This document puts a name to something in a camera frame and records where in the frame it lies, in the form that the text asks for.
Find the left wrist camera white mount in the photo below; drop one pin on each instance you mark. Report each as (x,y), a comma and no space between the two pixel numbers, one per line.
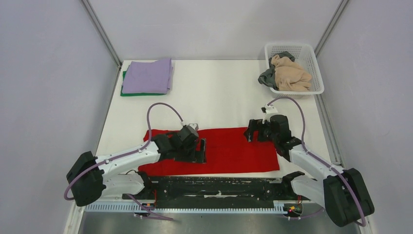
(194,126)

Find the folded green t shirt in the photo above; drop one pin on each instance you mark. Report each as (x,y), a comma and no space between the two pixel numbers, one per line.
(135,83)

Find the beige t shirt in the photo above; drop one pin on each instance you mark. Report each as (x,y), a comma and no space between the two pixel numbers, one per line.
(290,76)

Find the grey t shirt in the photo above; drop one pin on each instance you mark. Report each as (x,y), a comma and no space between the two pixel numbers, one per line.
(267,78)

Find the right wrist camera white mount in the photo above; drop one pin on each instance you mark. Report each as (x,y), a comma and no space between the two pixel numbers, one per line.
(268,112)

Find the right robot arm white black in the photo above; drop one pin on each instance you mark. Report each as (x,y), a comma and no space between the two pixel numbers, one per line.
(342,193)

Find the white slotted cable duct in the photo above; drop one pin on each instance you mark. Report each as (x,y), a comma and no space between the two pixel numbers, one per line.
(132,207)

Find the folded purple t shirt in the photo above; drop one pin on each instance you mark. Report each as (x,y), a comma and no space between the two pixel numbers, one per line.
(161,65)

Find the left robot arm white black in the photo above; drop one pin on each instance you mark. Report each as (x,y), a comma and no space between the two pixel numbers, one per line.
(92,177)

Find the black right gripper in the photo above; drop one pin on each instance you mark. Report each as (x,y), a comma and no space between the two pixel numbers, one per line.
(254,125)

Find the white plastic basket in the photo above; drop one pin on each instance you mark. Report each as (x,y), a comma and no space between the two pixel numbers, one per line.
(304,55)

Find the red t shirt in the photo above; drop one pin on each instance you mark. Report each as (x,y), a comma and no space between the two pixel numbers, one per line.
(227,152)

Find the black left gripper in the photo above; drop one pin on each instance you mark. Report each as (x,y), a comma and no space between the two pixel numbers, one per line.
(193,158)

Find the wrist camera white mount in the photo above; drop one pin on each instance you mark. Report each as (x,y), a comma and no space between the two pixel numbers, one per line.
(194,126)
(268,112)

